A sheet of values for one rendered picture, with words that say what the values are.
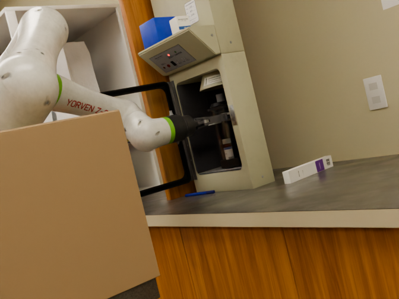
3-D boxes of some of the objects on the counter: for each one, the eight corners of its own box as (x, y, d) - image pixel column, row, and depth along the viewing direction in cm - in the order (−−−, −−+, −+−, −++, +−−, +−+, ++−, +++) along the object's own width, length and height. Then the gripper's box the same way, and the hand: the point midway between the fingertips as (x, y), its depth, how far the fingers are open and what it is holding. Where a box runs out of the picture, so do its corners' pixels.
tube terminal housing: (241, 178, 211) (199, -2, 209) (300, 171, 186) (253, -33, 183) (196, 193, 196) (149, -1, 193) (253, 188, 171) (200, -35, 168)
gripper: (196, 111, 164) (246, 101, 178) (160, 121, 181) (208, 111, 195) (202, 133, 164) (250, 121, 178) (165, 142, 181) (212, 130, 195)
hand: (223, 117), depth 185 cm, fingers closed on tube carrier, 9 cm apart
